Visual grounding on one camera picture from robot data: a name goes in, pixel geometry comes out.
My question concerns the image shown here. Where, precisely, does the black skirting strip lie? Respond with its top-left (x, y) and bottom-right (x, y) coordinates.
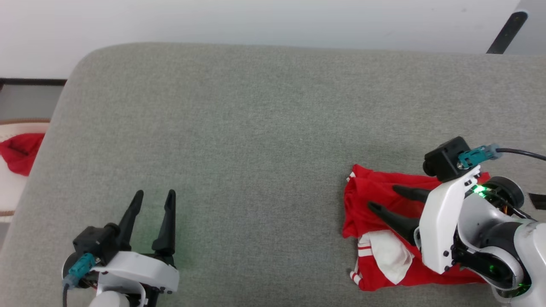
top-left (0, 78), bottom-right (67, 86)

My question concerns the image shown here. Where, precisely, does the cable with teal connector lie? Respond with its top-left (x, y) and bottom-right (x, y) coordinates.
top-left (457, 144), bottom-right (546, 170)
top-left (62, 253), bottom-right (97, 307)

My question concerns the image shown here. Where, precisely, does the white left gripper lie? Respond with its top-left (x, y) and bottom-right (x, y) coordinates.
top-left (67, 190), bottom-right (180, 306)

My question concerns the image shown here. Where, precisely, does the red and white basketball jersey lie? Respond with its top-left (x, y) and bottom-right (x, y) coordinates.
top-left (342, 164), bottom-right (491, 292)

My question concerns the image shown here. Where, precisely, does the right cable with teal connector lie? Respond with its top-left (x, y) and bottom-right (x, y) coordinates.
top-left (457, 144), bottom-right (546, 170)

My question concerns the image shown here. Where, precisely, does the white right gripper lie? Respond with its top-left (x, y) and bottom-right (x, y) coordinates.
top-left (367, 166), bottom-right (482, 275)

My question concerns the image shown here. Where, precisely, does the red cloth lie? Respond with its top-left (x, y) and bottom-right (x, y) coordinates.
top-left (0, 133), bottom-right (46, 177)

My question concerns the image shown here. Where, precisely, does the grey fabric sofa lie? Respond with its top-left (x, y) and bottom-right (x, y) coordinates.
top-left (0, 42), bottom-right (546, 307)

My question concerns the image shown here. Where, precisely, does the left cable with teal connector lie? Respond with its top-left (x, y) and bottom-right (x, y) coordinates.
top-left (62, 253), bottom-right (97, 307)

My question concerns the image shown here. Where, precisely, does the black pole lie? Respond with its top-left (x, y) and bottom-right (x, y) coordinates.
top-left (486, 11), bottom-right (529, 55)

